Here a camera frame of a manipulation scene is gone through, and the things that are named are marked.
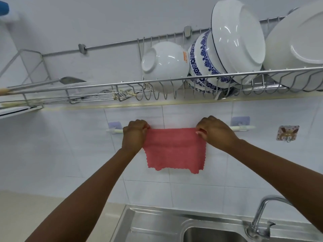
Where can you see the person's right hand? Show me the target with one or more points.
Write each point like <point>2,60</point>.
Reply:
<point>217,133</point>

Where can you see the person's left hand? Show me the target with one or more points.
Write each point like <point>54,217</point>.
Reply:
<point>133,137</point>

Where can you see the person's left fingers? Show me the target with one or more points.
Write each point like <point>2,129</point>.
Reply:
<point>144,126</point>

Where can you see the person's right fingers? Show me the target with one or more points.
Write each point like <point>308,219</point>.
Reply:
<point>201,129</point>

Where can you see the pink dish cloth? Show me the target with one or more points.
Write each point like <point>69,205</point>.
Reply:
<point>174,151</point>

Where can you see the person's right forearm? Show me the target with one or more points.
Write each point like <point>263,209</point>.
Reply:
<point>282,173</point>

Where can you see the person's left forearm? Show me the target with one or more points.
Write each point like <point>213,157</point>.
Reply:
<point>83,194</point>

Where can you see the white towel bar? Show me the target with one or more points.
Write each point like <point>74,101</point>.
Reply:
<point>242,128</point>

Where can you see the plain white bowl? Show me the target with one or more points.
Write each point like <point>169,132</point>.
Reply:
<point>165,66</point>

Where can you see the blue floral patterned bowl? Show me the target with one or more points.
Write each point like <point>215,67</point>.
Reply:
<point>201,62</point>

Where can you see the cartoon rabbit adhesive hook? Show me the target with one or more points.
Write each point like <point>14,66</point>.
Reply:
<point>287,133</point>

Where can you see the large white blue-rimmed bowl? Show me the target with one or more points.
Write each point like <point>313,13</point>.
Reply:
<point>237,37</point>

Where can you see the stainless steel sink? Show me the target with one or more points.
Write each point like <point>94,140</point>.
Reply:
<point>201,229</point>

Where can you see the steel sink faucet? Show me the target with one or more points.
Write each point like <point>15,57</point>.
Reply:
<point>262,219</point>

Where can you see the large white plate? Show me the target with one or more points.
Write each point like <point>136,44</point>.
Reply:
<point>295,45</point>

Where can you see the blue and white bottle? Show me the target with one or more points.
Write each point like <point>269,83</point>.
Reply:
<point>6,11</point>

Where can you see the steel wall dish rack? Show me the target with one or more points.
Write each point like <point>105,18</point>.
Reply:
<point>161,88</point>

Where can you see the steel wall rail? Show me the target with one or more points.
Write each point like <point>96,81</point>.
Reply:
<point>131,42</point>

